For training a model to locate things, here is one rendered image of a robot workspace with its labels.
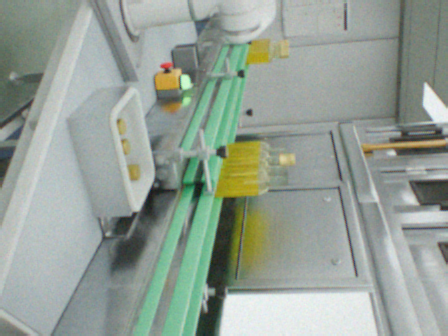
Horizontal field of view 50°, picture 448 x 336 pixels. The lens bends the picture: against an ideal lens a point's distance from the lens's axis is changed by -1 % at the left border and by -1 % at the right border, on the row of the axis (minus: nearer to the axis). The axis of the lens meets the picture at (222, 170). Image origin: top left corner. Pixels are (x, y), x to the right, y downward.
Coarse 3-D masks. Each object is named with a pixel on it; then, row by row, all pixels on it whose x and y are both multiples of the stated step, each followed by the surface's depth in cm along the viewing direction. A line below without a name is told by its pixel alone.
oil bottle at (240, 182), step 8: (224, 176) 126; (232, 176) 125; (240, 176) 125; (248, 176) 124; (256, 176) 124; (264, 176) 124; (224, 184) 125; (232, 184) 125; (240, 184) 125; (248, 184) 124; (256, 184) 124; (264, 184) 124; (216, 192) 127; (224, 192) 126; (232, 192) 126; (240, 192) 126; (248, 192) 126; (256, 192) 125; (264, 192) 126
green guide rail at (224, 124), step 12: (240, 60) 211; (228, 96) 171; (228, 108) 160; (228, 120) 151; (216, 144) 136; (216, 156) 129; (192, 168) 125; (216, 168) 123; (192, 180) 119; (204, 180) 119
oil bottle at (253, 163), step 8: (232, 160) 133; (240, 160) 133; (248, 160) 132; (256, 160) 132; (264, 160) 132; (224, 168) 130; (232, 168) 130; (240, 168) 129; (248, 168) 129; (256, 168) 129; (264, 168) 129
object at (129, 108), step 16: (128, 96) 96; (112, 112) 89; (128, 112) 104; (112, 128) 89; (128, 128) 106; (144, 128) 106; (144, 144) 108; (128, 160) 110; (144, 160) 110; (128, 176) 94; (144, 176) 110; (128, 192) 95; (144, 192) 104
